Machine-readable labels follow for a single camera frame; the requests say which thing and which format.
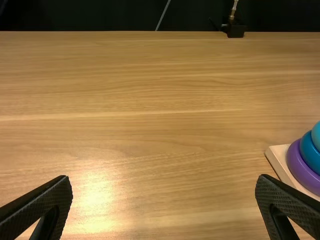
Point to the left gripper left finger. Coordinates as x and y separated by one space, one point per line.
37 210

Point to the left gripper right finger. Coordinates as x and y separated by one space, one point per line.
287 207

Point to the wooden peg base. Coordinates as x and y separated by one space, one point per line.
277 160

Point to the black clamp stand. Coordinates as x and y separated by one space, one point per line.
235 30

